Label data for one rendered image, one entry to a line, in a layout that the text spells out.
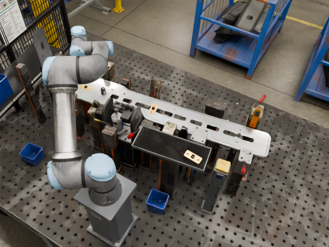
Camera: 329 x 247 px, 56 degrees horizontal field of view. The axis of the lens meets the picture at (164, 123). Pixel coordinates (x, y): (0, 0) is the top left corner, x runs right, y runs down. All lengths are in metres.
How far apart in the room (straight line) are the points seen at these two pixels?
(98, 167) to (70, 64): 0.42
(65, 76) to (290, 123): 1.68
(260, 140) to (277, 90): 1.93
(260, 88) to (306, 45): 1.16
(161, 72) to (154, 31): 1.77
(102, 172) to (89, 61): 0.44
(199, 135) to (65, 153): 0.70
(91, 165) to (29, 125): 1.12
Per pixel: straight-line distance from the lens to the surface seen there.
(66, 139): 1.28
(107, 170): 1.25
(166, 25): 4.41
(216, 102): 1.91
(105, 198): 1.38
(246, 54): 3.81
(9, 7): 2.22
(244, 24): 3.69
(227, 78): 3.68
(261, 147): 1.80
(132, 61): 2.67
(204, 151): 1.51
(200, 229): 1.82
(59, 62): 1.28
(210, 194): 1.69
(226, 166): 1.48
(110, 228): 1.57
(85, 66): 1.26
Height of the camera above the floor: 2.38
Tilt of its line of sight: 50 degrees down
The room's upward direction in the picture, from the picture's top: 4 degrees clockwise
